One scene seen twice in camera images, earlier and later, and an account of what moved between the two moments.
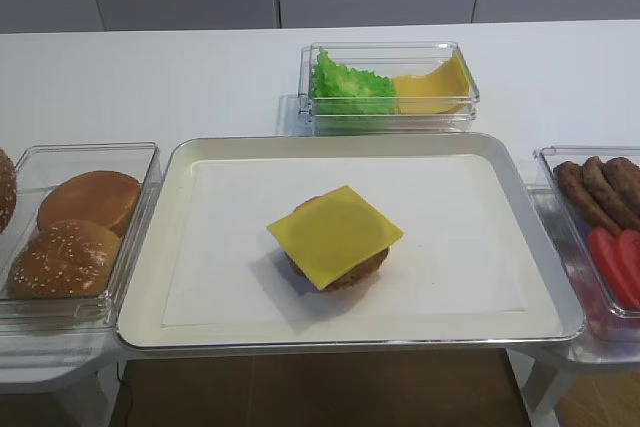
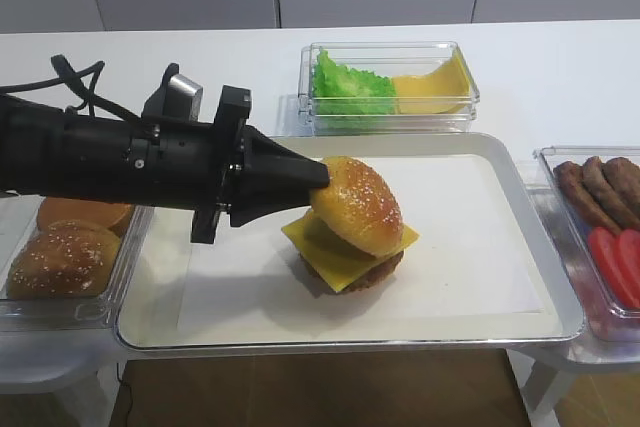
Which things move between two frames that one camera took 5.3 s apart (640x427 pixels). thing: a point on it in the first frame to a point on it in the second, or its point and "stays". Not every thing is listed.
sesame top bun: [8, 188] to [359, 207]
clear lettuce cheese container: [353, 88] stays
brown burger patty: [354, 280] to [365, 279]
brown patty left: [573, 181] stays
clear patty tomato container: [593, 195] stays
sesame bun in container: [67, 259] stays
